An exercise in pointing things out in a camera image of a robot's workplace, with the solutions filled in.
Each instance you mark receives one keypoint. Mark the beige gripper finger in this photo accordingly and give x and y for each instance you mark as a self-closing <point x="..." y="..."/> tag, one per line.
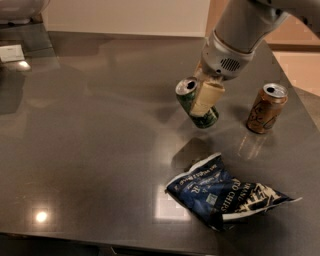
<point x="206" y="97"/>
<point x="198" y="73"/>

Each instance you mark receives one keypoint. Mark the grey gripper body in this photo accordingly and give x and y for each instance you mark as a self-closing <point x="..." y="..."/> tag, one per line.
<point x="222" y="60"/>

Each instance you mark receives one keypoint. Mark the green soda can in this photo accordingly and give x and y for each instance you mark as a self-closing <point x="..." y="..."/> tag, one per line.
<point x="186" y="93"/>

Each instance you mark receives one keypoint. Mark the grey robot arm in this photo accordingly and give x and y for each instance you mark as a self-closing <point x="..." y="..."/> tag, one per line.
<point x="232" y="43"/>

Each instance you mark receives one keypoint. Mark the orange soda can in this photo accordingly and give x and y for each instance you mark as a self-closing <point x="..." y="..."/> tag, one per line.
<point x="267" y="107"/>

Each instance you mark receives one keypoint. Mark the blue chips bag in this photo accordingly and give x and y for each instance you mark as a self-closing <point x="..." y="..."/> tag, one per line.
<point x="217" y="198"/>

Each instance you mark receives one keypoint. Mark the white paper card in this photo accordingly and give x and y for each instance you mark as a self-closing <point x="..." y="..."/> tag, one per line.
<point x="11" y="53"/>

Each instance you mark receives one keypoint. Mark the white rounded appliance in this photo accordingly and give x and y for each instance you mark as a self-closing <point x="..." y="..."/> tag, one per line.
<point x="20" y="11"/>

